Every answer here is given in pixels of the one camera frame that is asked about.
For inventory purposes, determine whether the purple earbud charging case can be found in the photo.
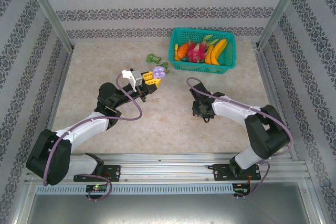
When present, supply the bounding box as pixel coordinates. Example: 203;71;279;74
153;66;166;79

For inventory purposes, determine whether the orange toy mango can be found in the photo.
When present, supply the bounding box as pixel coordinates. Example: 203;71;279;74
176;42;190;61

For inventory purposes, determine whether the pink toy dragon fruit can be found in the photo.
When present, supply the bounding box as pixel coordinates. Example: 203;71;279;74
186;35;220;63

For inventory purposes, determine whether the teal plastic mesh basket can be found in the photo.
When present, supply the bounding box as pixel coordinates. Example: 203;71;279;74
167;27;237;74

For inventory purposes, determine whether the yellow toy banana bunch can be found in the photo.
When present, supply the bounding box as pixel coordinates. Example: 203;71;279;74
204;38;228;67

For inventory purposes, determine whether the grey metal panel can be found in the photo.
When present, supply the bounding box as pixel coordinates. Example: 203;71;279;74
15;180;323;224

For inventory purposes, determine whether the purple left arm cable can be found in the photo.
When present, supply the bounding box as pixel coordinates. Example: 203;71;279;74
41;73;144;202

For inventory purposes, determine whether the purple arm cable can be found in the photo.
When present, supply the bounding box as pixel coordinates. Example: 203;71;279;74
41;73;144;202
185;77;294;200

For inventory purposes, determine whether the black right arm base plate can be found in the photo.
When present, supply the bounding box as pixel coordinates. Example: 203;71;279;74
212;163;263;182

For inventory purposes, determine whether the long aluminium mounting rail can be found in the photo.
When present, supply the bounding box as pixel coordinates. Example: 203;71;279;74
25;152;312;184

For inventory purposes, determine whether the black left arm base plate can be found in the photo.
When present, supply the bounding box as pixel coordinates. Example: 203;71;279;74
73;165;122;183

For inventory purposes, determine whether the slotted grey cable duct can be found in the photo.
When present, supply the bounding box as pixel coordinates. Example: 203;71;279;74
35;183;235;196

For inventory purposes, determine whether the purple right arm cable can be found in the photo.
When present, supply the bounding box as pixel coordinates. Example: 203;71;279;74
185;77;294;200

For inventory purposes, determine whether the aluminium frame post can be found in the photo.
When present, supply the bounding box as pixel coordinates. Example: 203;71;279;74
257;0;307;49
20;0;75;53

